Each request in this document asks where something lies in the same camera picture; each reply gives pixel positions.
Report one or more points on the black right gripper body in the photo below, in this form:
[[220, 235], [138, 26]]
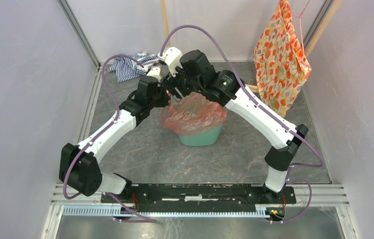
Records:
[[185, 85]]

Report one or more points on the left aluminium corner post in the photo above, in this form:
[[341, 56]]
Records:
[[65, 6]]

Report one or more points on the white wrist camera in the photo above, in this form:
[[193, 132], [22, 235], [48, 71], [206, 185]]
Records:
[[154, 71], [171, 57]]

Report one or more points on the red plastic trash bag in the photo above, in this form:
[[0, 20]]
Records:
[[192, 114]]

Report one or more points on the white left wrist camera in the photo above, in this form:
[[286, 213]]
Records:
[[154, 71]]

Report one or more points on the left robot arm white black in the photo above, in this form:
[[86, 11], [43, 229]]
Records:
[[80, 163]]

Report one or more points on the right aluminium corner post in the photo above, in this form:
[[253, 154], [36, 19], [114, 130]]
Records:
[[316, 29]]

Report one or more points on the wooden rack frame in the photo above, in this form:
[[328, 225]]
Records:
[[236, 25]]

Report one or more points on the green plastic trash bin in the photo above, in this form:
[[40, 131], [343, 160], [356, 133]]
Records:
[[202, 139]]

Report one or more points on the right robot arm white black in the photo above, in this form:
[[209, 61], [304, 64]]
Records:
[[192, 72]]

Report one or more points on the aluminium corner post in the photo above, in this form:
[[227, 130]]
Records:
[[65, 6], [316, 29]]

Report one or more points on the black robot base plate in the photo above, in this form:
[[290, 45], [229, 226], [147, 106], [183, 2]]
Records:
[[200, 198]]

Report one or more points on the blue white striped cloth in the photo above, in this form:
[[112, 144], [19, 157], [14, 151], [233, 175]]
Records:
[[127, 69]]

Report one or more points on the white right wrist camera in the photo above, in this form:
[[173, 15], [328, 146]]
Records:
[[171, 57]]

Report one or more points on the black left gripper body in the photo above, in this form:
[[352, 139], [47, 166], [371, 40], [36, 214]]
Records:
[[161, 100]]

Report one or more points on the slotted cable duct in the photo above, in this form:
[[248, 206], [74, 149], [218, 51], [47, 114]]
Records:
[[119, 211]]

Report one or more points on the pink wire hanger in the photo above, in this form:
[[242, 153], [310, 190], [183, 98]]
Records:
[[300, 16]]

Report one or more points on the floral orange cloth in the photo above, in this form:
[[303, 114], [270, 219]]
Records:
[[281, 65]]

